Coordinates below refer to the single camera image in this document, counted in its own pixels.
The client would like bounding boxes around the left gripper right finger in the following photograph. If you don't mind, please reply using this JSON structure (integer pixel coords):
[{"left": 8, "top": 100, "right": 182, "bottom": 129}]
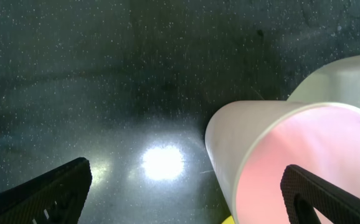
[{"left": 280, "top": 164, "right": 360, "bottom": 224}]

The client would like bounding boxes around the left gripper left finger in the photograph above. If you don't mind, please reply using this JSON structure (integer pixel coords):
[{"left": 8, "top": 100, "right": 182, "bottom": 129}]
[{"left": 0, "top": 157, "right": 93, "bottom": 224}]

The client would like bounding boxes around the pink cup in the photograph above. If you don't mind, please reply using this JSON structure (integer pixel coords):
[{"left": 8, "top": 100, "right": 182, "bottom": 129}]
[{"left": 204, "top": 100, "right": 360, "bottom": 224}]

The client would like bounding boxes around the white cup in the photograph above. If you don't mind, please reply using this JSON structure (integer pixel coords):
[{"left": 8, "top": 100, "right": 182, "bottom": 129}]
[{"left": 287, "top": 52, "right": 360, "bottom": 122}]

